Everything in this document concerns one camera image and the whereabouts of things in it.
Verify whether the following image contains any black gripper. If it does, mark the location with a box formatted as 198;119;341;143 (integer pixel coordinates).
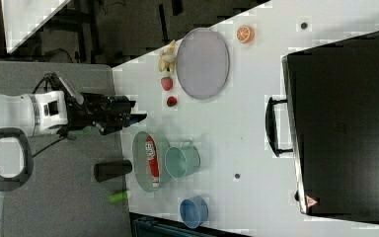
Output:
66;93;147;135

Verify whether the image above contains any red felt ketchup bottle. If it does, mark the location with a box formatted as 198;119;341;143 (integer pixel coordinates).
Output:
145;135;160;189

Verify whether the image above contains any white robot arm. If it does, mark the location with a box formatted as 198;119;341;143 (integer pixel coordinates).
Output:
0;91;147;192

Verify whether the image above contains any small dark strawberry toy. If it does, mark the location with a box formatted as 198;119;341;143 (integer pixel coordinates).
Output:
167;96;178;107

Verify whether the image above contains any large red strawberry toy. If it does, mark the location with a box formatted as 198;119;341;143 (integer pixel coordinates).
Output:
161;77;173;91

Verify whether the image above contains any black cylindrical holder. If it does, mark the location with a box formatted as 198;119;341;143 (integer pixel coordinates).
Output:
94;160;132;183

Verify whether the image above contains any teal metal cup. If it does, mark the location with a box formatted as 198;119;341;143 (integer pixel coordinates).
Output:
164;140;200;180

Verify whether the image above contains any peeled banana toy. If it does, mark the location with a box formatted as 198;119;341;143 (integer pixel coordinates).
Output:
158;39;176;72

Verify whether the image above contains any green marker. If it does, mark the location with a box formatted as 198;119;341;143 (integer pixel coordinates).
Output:
109;191;132;203

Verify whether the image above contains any grey oval plate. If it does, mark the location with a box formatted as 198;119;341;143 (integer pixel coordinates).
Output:
176;28;230;100

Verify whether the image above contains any dark blue crate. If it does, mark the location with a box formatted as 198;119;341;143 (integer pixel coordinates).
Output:
132;217;217;237

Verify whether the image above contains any blue plastic cup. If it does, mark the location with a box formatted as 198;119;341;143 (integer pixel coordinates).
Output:
180;196;208;229

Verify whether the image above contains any orange slice toy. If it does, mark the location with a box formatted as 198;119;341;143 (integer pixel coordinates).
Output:
237;25;255;43

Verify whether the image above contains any black toaster oven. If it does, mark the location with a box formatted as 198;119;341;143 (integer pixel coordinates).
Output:
281;31;379;224

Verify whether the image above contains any black cable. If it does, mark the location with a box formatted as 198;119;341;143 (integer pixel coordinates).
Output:
32;134;68;158

